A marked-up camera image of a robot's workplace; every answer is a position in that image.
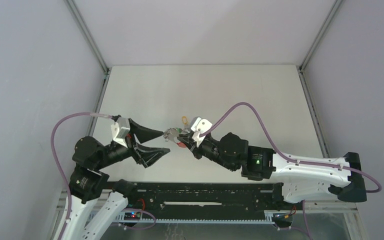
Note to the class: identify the green tag key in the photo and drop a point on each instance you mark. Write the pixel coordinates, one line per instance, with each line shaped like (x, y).
(179, 130)

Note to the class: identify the metal keyring holder red handle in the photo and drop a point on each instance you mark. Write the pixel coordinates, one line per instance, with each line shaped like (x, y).
(170, 135)

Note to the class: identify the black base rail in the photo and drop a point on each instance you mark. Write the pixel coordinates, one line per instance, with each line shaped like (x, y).
(211, 201)

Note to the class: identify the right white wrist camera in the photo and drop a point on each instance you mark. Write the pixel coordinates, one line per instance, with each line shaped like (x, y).
(198, 126)

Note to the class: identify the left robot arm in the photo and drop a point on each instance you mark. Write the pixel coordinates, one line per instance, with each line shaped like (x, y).
(87, 182)

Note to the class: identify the yellow tag key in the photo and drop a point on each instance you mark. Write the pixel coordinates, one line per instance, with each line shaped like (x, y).
(185, 121)

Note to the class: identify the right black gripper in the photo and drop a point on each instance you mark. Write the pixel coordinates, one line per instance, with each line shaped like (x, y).
(189, 144)

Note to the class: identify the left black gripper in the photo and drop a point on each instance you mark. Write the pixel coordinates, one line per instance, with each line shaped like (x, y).
(132, 143)

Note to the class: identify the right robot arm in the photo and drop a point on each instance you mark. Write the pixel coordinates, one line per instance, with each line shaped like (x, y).
(297, 178)

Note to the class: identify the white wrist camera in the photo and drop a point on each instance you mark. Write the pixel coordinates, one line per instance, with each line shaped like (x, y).
(198, 126)
(120, 129)

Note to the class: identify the electronics board with leds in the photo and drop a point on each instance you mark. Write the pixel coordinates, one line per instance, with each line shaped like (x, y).
(132, 216)

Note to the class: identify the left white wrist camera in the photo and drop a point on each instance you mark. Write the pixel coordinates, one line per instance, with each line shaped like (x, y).
(120, 129)

